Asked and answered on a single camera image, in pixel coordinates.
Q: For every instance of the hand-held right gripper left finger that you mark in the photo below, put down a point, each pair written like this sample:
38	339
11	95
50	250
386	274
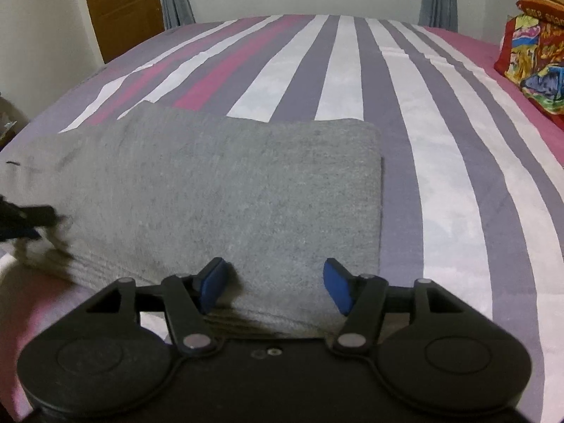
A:
212	284

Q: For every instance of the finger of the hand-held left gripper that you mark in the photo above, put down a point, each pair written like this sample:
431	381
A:
26	220

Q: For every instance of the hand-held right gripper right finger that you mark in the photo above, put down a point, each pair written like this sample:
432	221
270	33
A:
338	286

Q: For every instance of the grey pants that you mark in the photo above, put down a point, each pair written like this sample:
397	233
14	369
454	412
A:
220	194

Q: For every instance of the striped bed sheet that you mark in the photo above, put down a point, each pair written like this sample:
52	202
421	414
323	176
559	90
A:
440	141

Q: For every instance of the brown wooden door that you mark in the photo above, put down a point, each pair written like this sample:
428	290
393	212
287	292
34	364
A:
121	9

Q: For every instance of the colourful printed blanket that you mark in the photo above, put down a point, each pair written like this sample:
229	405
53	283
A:
539	66

